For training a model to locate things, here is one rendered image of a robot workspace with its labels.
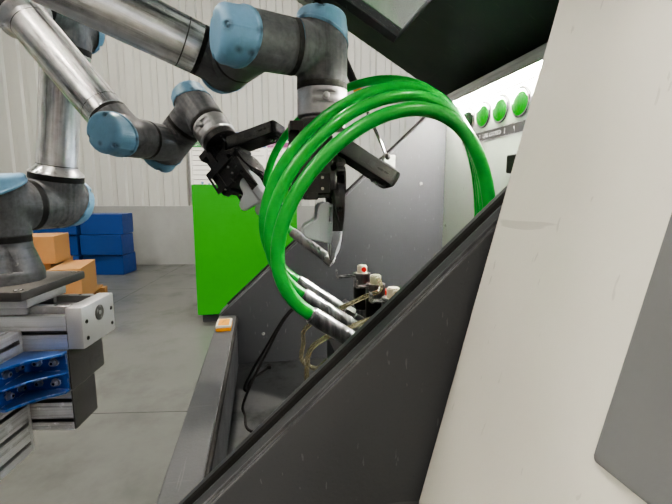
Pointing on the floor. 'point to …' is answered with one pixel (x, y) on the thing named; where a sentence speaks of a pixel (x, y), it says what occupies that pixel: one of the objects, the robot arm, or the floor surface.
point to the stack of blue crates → (103, 242)
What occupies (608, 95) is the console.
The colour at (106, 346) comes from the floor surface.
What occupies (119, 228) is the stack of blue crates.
